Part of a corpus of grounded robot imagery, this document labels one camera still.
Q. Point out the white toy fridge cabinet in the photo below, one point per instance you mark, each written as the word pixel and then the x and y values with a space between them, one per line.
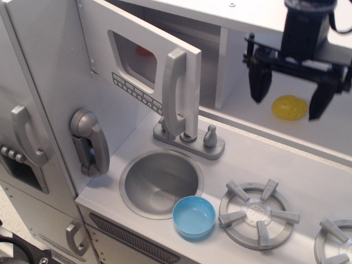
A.
pixel 43 64

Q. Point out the light blue plastic bowl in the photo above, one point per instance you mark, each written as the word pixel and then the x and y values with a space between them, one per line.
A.
pixel 193 217

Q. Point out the grey toy wall phone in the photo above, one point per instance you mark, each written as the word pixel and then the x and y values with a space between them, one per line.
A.
pixel 90 143

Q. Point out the grey fridge upper handle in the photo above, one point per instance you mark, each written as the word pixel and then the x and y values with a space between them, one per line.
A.
pixel 20 118

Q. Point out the grey ice dispenser panel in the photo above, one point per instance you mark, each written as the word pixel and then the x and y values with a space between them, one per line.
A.
pixel 18 166

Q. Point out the round silver sink basin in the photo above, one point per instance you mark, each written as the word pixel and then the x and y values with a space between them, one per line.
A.
pixel 153 182

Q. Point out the left silver stove burner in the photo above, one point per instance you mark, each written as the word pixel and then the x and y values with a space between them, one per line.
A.
pixel 257 216

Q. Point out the silver stove burner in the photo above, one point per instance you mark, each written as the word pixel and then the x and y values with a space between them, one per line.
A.
pixel 333 241
pixel 257 216

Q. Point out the right silver stove burner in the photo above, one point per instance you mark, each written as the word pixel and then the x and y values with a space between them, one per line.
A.
pixel 333 241

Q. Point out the grey fridge handle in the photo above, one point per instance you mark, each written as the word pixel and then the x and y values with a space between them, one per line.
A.
pixel 76 240
pixel 20 118

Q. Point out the white microwave door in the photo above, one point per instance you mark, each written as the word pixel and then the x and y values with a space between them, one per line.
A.
pixel 164 68

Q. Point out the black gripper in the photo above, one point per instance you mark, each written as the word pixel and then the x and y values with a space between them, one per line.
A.
pixel 329 62

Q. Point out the grey fridge lower handle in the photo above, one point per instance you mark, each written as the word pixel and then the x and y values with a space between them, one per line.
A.
pixel 76 240

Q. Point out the dark grey oven vent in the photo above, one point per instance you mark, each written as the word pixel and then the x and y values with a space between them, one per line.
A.
pixel 138 243

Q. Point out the grey toy faucet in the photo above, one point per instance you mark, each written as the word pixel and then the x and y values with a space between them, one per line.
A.
pixel 206 144

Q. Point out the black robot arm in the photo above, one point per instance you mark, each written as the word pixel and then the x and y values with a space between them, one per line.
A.
pixel 302 50

